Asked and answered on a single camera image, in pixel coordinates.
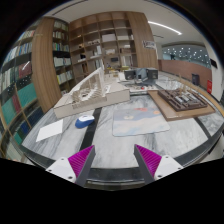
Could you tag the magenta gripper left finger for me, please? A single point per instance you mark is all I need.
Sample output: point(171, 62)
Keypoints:
point(76, 168)

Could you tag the pastel patterned mouse pad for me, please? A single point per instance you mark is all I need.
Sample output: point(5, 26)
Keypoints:
point(138, 121)

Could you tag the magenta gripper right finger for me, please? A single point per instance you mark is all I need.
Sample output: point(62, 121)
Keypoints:
point(153, 166)

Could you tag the blue white computer mouse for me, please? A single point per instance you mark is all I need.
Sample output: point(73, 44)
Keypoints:
point(84, 121)

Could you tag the grey dark building model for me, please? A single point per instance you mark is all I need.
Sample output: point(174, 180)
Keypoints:
point(141, 73)

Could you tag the brown wooden site model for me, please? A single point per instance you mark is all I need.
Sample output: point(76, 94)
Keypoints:
point(178, 104)

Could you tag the left bookshelf with books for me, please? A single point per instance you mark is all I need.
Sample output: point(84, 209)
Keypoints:
point(36, 72)

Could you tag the flat white base model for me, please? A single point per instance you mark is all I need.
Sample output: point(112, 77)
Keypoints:
point(138, 87)

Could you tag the white architectural building model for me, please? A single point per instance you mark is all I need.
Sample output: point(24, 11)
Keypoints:
point(96, 90)

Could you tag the wooden bookshelf wall unit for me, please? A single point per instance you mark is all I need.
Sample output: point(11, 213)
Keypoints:
point(111, 40)

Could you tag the white paper sheet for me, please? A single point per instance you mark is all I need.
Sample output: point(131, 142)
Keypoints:
point(50, 130)

